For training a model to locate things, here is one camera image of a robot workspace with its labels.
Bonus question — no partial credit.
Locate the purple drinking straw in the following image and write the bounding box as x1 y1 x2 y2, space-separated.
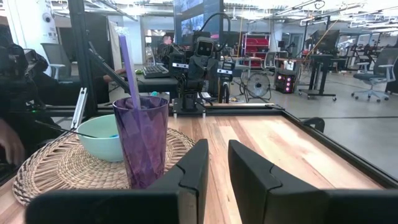
119 34 141 110

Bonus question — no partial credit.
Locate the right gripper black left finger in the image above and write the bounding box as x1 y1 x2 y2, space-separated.
26 139 210 224

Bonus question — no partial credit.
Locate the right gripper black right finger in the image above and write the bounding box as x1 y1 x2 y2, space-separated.
228 139 398 224

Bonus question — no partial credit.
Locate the person's hand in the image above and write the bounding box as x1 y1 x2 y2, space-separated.
0 119 26 166

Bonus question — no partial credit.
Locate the computer tower with pink lights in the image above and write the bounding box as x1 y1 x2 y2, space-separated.
275 70 296 94

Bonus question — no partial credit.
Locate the large wall screen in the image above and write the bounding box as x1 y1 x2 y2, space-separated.
174 0 224 44

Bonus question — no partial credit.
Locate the round woven straw placemat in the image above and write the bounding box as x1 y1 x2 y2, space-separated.
12 127 196 207

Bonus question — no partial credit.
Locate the purple plastic cup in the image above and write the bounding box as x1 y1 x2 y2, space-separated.
112 95 169 190

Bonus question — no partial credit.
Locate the black keyboard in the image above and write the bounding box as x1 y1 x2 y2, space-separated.
142 64 170 78

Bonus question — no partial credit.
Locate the mint green bowl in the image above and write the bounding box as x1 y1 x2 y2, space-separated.
76 114 125 162

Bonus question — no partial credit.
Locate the black standing desk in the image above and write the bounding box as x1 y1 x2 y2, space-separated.
298 53 348 102

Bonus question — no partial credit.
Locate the person's forearm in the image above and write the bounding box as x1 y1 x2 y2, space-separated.
102 68 127 83

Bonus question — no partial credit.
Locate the black floor fan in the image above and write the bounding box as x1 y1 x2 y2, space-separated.
245 72 272 101

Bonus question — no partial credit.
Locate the black curved hook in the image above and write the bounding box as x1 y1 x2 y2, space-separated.
303 117 326 133

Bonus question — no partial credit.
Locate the dark computer monitor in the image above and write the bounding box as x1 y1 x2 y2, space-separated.
310 29 340 53

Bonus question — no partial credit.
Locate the silver aluminium frame brace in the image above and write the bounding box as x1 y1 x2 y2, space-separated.
70 87 88 129

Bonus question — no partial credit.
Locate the iridescent metal spoon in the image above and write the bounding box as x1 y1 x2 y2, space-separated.
34 119 119 139

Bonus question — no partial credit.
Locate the grey office chair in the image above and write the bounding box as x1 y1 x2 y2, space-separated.
40 42 78 82
351 48 398 103

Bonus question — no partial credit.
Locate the person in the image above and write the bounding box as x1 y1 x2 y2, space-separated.
156 34 175 65
0 24 65 178

